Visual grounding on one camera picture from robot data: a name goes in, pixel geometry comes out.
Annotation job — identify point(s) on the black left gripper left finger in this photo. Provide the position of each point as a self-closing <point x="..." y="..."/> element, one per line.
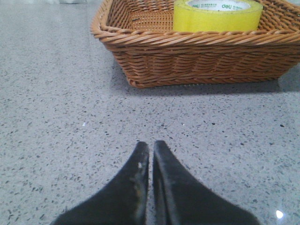
<point x="121" y="202"/>

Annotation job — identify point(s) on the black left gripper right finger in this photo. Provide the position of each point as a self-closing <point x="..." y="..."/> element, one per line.
<point x="180" y="199"/>

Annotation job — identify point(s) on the yellow tape roll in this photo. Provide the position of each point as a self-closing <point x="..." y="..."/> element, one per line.
<point x="216" y="15"/>

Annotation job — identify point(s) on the brown wicker basket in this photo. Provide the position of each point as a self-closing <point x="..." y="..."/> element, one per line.
<point x="139" y="34"/>

